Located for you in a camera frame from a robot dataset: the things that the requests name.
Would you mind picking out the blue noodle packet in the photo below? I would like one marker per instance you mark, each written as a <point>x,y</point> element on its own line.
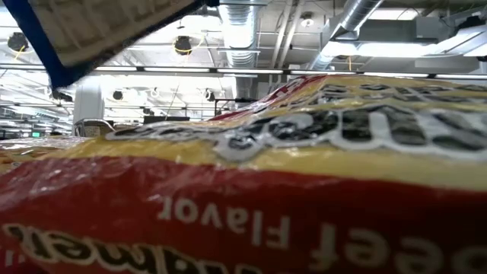
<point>95,30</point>

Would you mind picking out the lime chili shrimp noodle packet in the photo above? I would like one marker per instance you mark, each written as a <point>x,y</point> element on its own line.
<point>30,150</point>

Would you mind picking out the long ceiling light strip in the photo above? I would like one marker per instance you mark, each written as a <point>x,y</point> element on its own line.
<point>247,71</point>

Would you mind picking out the red beef flavor noodle packet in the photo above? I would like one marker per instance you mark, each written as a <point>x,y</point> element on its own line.
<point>243,213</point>

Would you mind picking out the round black ceiling fixture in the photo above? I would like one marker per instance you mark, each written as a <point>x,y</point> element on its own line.
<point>183,45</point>
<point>17,42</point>

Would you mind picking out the round ceiling lamp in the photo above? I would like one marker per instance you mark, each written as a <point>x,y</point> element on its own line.
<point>307,21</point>

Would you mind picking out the clear plastic bin with sticker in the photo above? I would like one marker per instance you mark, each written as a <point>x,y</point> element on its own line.
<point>93,128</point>

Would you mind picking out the white pillar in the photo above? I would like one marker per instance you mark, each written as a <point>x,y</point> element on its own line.
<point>88,102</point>

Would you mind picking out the silver round air duct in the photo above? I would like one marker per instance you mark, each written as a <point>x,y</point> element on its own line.
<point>239,30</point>

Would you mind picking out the large pale ceiling duct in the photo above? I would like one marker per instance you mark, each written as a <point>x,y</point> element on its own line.
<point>380,49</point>

